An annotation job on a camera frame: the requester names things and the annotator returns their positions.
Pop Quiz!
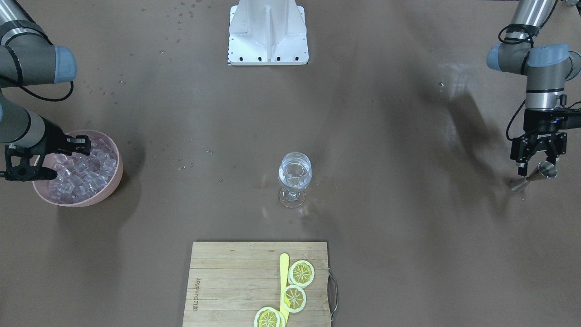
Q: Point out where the steel jigger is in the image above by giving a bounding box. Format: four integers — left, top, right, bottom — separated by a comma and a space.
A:
508, 161, 558, 192

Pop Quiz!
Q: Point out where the yellow plastic knife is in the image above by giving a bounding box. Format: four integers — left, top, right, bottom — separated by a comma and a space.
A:
279, 253, 289, 325

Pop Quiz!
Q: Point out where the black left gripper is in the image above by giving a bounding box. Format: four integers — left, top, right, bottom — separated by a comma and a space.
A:
510, 108, 568, 177

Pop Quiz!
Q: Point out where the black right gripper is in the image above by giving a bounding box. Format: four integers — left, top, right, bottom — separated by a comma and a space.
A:
0, 117, 91, 182

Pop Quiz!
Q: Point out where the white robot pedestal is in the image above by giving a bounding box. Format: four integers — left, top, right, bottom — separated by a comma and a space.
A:
227, 0, 309, 66

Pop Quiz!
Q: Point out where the bamboo cutting board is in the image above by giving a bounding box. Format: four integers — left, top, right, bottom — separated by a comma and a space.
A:
180, 241, 334, 327

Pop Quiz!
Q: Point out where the pink bowl of ice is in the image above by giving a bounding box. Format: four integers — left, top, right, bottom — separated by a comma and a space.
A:
32, 130, 124, 207

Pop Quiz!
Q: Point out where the clear wine glass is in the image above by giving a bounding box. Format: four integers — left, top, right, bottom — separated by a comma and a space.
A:
278, 152, 313, 208

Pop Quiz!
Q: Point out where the far lemon slice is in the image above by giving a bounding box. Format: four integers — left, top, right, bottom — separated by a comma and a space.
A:
253, 307, 286, 327

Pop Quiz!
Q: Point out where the lemon slice near handle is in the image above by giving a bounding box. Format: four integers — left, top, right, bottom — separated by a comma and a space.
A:
288, 259, 315, 288

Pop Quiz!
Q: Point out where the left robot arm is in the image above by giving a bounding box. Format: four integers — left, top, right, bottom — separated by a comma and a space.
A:
486, 0, 580, 177

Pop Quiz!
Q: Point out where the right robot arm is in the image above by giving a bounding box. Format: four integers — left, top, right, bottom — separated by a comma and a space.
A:
0, 0, 91, 182

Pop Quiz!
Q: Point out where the middle lemon slice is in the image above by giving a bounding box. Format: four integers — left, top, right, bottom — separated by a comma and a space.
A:
280, 284, 307, 314

